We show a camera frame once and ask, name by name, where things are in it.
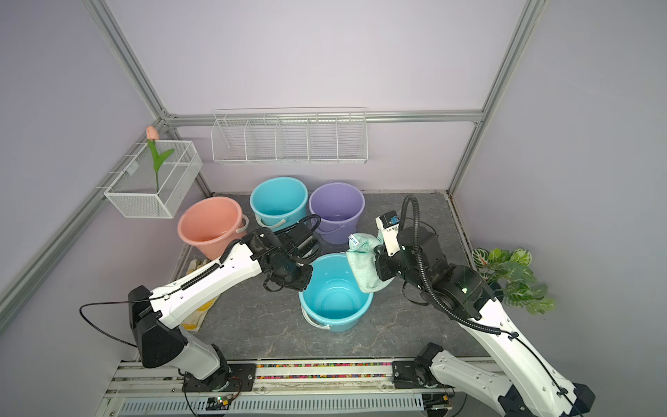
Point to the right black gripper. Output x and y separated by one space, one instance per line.
383 266

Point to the teal bucket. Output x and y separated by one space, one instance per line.
279 202
333 300

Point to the mint green cloth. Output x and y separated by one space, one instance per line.
361 259

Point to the purple bucket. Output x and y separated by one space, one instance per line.
340 206

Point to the pink plastic bucket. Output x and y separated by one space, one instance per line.
212 224

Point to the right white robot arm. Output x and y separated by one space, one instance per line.
527 384

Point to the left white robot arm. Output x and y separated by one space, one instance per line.
156 316

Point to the potted green plant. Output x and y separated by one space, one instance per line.
510 275

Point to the yellow white work glove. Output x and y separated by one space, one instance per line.
195 321

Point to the pink artificial tulip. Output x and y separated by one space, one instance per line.
158 157

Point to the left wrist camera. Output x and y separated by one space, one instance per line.
300 236

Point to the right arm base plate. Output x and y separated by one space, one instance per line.
414 375

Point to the long white wire shelf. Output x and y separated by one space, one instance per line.
290 135

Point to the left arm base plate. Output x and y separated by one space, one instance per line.
233 377

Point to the white vented cable duct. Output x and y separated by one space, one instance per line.
273 405

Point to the white wire basket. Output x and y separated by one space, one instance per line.
133 191

